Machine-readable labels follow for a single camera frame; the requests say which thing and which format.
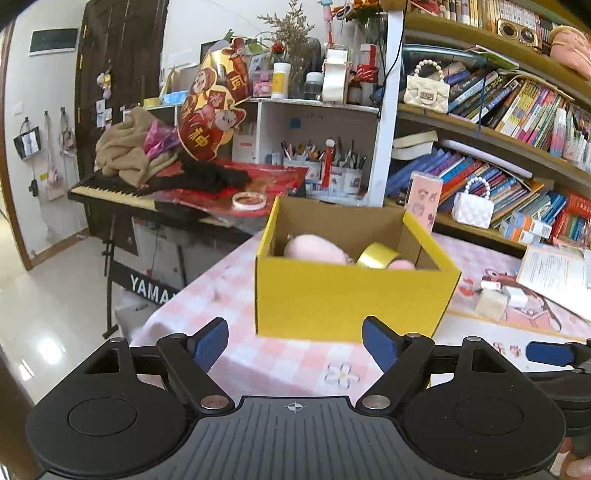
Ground wooden bookshelf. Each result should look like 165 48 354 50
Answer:
383 9 591 259

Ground white pearl-handle handbag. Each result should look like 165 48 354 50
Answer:
451 178 495 229

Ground red cloth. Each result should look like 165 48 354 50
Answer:
152 161 310 208

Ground black framed wall panel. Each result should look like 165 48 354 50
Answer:
28 28 79 57

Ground small white tape roll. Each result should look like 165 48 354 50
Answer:
232 191 266 212

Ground white cubby shelf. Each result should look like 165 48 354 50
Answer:
231 99 384 206

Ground white wavy holder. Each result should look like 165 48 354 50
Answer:
322 47 349 103

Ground blue cord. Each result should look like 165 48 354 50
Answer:
475 92 490 139

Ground yellow cardboard box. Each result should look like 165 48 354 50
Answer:
255 196 462 344

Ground white block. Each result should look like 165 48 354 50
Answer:
502 285 528 309
475 288 509 320

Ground pink sticker cup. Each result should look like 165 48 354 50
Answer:
406 172 444 234

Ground person's right hand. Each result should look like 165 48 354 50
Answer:
558 438 591 480

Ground pen cups with pens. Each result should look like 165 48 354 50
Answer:
281 137 370 195

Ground gold retro radio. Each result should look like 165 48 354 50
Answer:
496 18 539 44

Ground pink pig plush toy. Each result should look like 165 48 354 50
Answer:
283 234 354 265

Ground red dictionaries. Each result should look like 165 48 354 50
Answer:
551 194 591 245

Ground purple shiny wrap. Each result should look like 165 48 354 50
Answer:
143 121 181 158

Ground thick white book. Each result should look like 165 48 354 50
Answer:
392 129 439 160

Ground open paper workbook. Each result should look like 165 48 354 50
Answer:
516 244 591 319

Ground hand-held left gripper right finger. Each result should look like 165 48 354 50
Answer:
355 316 509 414

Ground black furry cloth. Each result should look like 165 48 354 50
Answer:
148 157 252 195

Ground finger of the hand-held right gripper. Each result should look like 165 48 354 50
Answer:
525 339 591 370

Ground electric piano keyboard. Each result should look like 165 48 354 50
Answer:
68 173 259 232

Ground yellow tape roll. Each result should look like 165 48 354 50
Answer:
356 243 403 269

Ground hanging tote bag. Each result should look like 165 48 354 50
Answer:
14 117 41 160

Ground fortune god paper decoration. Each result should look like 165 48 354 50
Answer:
178 37 250 162

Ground white shelf post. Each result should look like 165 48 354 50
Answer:
369 9 407 208

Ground beige cloth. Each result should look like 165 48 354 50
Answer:
95 107 183 185

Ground cream quilted handbag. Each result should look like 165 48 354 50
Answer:
404 60 451 114

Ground row of colourful books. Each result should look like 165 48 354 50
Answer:
385 148 546 213
434 0 555 42
448 69 591 162

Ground dried flower bunch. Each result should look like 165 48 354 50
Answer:
256 0 315 61

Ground white bottle yellow label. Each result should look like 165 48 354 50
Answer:
271 62 291 100

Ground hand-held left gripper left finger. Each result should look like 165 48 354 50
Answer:
85 318 234 414

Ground pastel bottle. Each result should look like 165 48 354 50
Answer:
551 108 568 158

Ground orange and blue cartons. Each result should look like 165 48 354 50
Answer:
501 210 552 245

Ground dark wooden door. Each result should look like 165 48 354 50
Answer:
76 0 169 241

